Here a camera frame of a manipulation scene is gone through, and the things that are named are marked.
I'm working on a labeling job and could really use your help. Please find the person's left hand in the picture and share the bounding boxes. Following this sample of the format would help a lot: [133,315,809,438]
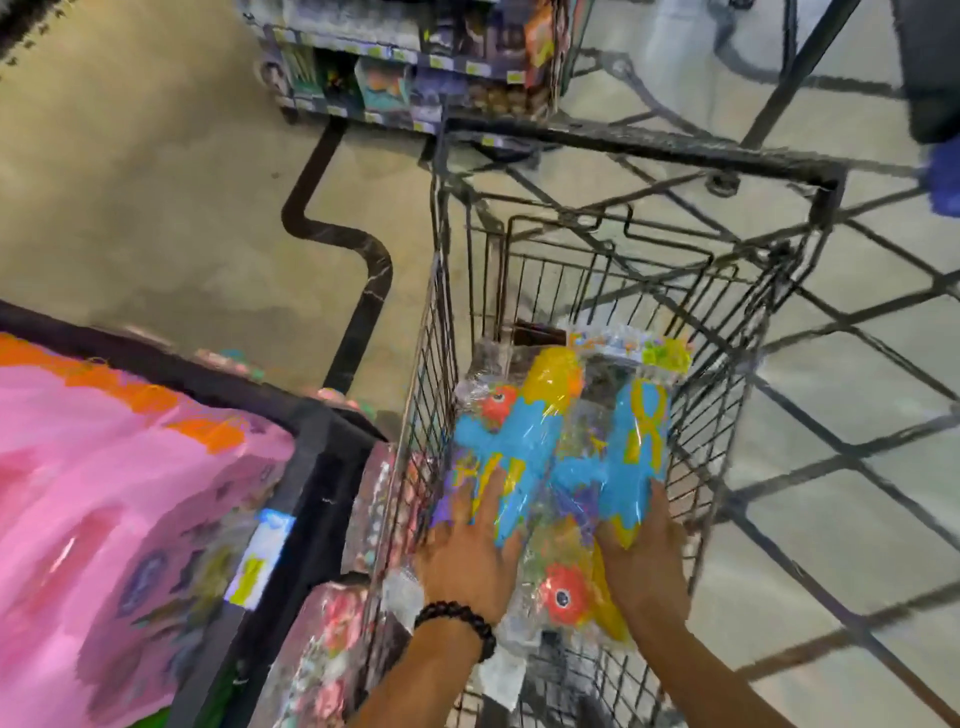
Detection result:
[413,468,528,625]

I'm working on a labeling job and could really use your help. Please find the person's right hand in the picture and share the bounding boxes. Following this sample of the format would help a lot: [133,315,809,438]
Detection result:
[595,480,693,643]

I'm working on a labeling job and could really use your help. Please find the blue toy packet red eye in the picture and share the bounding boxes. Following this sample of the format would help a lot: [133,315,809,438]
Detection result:
[382,341,594,710]

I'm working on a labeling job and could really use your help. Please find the blue toy packet yellow loop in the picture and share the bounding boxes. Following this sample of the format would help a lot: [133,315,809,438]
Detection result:
[517,324,696,652]

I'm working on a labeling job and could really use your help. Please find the person's right forearm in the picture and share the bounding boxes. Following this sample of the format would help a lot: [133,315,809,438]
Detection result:
[628,606,798,728]

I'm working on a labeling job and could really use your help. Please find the person's left forearm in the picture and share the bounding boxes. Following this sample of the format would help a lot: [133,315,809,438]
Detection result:
[349,616,492,728]

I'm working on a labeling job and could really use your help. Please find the pink floral packets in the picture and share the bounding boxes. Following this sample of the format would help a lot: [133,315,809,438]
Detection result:
[251,441,421,728]

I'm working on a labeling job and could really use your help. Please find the blue yellow price label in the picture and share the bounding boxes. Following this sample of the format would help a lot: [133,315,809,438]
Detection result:
[223,507,298,612]

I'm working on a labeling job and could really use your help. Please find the large pink packet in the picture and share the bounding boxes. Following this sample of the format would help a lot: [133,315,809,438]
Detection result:
[0,332,297,728]

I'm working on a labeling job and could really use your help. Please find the blue object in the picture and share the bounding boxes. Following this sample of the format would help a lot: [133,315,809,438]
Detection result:
[918,136,960,220]

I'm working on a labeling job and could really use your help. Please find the store shelf with toy boxes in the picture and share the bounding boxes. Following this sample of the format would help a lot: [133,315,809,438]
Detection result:
[238,0,594,155]

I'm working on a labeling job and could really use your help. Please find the dark grey object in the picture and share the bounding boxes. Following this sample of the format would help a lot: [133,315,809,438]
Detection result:
[889,0,960,147]

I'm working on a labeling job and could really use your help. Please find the black bead bracelet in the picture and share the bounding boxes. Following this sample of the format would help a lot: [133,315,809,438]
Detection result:
[413,600,498,664]

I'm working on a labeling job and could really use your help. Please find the black display bin frame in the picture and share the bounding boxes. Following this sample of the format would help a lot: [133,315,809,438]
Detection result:
[0,298,391,728]

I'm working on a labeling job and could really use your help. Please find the black metal wire frame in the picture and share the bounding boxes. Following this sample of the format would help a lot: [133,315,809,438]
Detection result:
[562,0,960,710]

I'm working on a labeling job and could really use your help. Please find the black wire shopping cart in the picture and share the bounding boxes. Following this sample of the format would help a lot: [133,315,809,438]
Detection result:
[354,112,850,728]

